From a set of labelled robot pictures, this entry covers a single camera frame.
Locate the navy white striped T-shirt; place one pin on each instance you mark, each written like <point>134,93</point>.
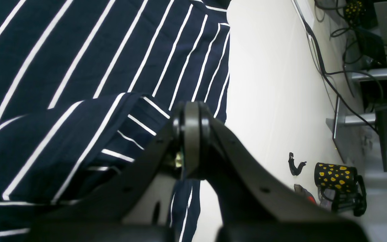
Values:
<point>86,84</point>

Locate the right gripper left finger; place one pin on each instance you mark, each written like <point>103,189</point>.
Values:
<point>135,206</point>

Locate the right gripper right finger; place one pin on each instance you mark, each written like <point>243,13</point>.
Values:
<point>254,205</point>

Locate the black yellow dotted mug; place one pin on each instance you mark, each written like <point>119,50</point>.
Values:
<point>340,188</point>

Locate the small black clip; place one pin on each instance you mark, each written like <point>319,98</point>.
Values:
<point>295,170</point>

